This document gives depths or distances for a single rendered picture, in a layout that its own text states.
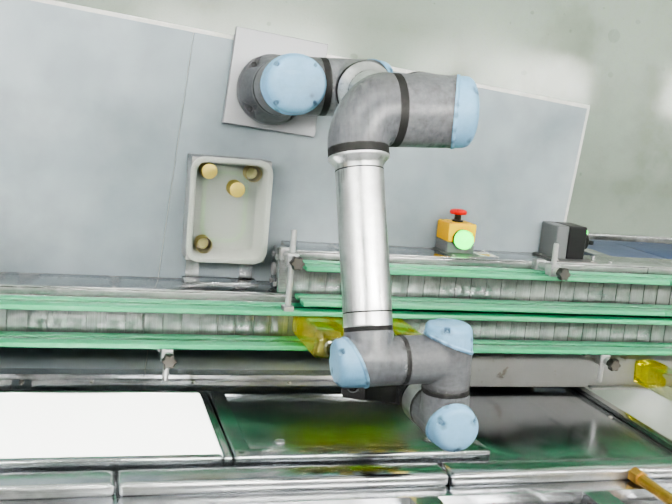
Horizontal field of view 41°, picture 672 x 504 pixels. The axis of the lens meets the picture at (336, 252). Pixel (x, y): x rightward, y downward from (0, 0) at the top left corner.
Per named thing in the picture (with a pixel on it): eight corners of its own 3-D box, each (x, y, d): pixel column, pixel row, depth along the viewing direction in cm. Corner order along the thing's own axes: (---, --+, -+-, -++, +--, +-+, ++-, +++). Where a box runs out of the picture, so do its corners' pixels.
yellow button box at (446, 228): (433, 247, 213) (445, 253, 206) (437, 216, 212) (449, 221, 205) (460, 248, 215) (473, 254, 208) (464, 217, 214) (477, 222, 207)
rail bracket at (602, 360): (573, 371, 215) (604, 389, 203) (577, 343, 214) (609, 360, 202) (588, 371, 217) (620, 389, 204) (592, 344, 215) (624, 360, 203)
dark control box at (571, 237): (537, 252, 221) (554, 258, 213) (541, 220, 220) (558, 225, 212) (566, 253, 223) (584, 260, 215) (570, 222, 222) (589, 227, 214)
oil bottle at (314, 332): (291, 332, 194) (315, 361, 173) (293, 307, 193) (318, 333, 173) (316, 332, 195) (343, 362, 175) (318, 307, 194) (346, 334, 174)
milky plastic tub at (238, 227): (180, 254, 197) (185, 261, 188) (187, 152, 193) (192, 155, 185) (258, 257, 202) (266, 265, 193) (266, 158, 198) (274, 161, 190)
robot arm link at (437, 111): (311, 54, 184) (404, 74, 134) (380, 57, 189) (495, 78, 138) (308, 113, 187) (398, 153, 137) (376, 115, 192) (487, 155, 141)
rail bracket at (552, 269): (527, 268, 207) (556, 280, 194) (531, 237, 206) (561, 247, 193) (542, 269, 208) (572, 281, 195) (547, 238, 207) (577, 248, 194)
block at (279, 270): (267, 286, 197) (273, 293, 190) (270, 244, 196) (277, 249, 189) (282, 286, 198) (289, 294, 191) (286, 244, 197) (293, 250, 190)
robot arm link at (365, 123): (329, 58, 133) (347, 391, 127) (399, 62, 136) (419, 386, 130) (310, 82, 144) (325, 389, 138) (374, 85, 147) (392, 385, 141)
